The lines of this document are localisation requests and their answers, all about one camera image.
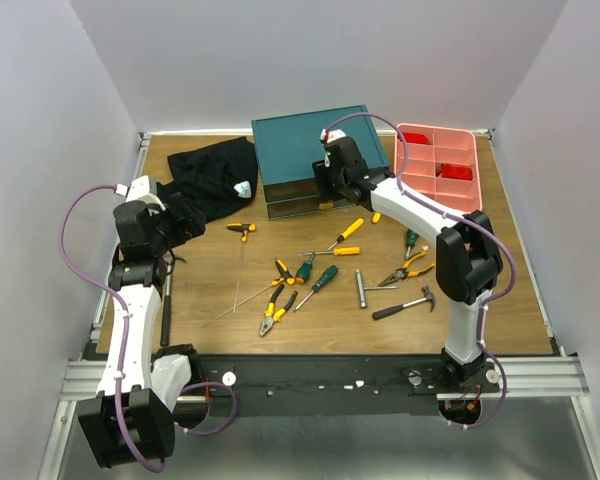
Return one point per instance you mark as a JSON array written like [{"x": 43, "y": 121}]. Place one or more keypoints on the green screwdriver short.
[{"x": 303, "y": 273}]

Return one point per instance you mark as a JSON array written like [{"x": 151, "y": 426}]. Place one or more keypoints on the black handled claw hammer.
[{"x": 427, "y": 298}]

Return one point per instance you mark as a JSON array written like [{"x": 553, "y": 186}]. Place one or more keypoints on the small green screwdriver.
[{"x": 411, "y": 238}]

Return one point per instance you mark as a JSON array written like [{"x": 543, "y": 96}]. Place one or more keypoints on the yellow black combination pliers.
[{"x": 273, "y": 314}]

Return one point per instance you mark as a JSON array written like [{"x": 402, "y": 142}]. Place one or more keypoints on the yellow long nose pliers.
[{"x": 406, "y": 271}]

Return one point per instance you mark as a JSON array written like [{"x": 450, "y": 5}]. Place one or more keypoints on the red block middle compartment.
[{"x": 456, "y": 172}]

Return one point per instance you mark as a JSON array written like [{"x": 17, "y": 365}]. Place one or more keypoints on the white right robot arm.
[{"x": 467, "y": 258}]

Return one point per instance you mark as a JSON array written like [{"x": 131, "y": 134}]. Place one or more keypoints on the yellow screwdriver small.
[{"x": 341, "y": 251}]

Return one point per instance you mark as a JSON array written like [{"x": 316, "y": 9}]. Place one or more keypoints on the teal drawer cabinet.
[{"x": 287, "y": 146}]

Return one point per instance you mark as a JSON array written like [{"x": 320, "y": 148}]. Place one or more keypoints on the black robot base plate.
[{"x": 264, "y": 385}]

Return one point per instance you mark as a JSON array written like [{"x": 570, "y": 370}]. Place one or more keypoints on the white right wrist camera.
[{"x": 328, "y": 136}]

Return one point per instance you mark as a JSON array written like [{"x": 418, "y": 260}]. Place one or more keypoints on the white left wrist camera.
[{"x": 144, "y": 189}]

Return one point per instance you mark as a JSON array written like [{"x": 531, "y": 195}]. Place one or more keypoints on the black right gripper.
[{"x": 323, "y": 178}]

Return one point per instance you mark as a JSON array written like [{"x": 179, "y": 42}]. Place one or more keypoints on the pink compartment tray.
[{"x": 440, "y": 163}]

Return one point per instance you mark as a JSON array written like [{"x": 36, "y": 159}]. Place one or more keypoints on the red block compartment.
[
  {"x": 416, "y": 138},
  {"x": 456, "y": 172}
]

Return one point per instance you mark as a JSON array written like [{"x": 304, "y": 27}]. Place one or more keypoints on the clear drawer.
[
  {"x": 293, "y": 207},
  {"x": 285, "y": 191}
]

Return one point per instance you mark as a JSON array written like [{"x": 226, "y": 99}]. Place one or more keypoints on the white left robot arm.
[{"x": 130, "y": 417}]

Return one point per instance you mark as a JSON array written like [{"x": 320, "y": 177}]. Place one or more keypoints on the silver T-handle wrench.
[{"x": 362, "y": 289}]

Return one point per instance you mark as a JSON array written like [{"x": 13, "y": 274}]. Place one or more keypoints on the red block top compartment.
[{"x": 416, "y": 138}]

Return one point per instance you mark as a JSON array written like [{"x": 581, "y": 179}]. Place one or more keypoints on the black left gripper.
[{"x": 190, "y": 225}]

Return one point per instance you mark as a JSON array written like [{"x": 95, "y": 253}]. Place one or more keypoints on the black cloth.
[{"x": 217, "y": 180}]

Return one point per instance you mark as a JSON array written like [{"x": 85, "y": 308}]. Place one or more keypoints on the green screwdriver long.
[{"x": 327, "y": 276}]

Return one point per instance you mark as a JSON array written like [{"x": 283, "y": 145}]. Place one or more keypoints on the yellow screwdriver large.
[{"x": 352, "y": 228}]

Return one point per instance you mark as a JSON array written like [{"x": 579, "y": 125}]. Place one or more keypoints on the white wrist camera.
[
  {"x": 328, "y": 136},
  {"x": 144, "y": 189}
]

